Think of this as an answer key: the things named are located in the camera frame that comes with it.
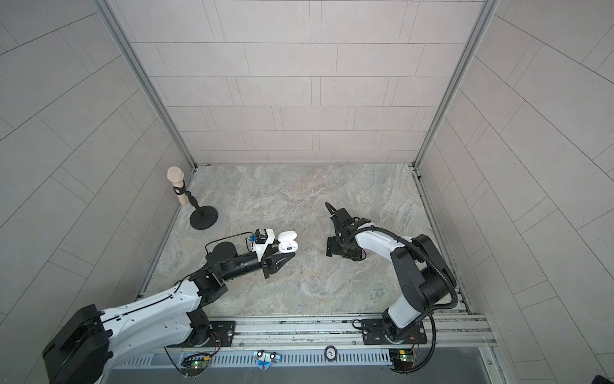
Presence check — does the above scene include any blue white small device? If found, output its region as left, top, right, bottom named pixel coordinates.
left=253, top=350, right=281, bottom=371

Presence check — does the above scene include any white earbud charging case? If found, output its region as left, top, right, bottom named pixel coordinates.
left=277, top=230, right=298, bottom=254

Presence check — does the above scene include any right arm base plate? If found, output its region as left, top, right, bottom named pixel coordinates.
left=353, top=318, right=428, bottom=346

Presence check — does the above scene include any aluminium rail frame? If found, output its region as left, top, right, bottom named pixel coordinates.
left=93, top=314, right=496, bottom=355

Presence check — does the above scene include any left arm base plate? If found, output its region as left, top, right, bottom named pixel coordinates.
left=190, top=321, right=236, bottom=348

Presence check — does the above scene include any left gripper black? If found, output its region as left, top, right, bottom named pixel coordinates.
left=220, top=240, right=294, bottom=283

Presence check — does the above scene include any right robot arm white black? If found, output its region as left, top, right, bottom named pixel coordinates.
left=325, top=203, right=458, bottom=342

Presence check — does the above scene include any green circuit board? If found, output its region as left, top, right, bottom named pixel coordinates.
left=181, top=353, right=212, bottom=378
left=389, top=349, right=417, bottom=374

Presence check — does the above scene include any beige microphone on black stand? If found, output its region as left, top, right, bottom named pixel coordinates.
left=166, top=166, right=218, bottom=230

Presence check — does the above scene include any left green circuit board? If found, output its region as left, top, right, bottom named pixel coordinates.
left=181, top=353, right=212, bottom=378

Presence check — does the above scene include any right green circuit board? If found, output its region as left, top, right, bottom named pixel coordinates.
left=389, top=349, right=417, bottom=374

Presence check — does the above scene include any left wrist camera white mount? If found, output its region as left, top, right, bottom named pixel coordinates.
left=247, top=229, right=275, bottom=262

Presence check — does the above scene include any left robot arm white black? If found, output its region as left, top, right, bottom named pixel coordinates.
left=43, top=240, right=298, bottom=383

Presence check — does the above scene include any round black sticker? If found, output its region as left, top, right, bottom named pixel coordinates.
left=324, top=346, right=338, bottom=363

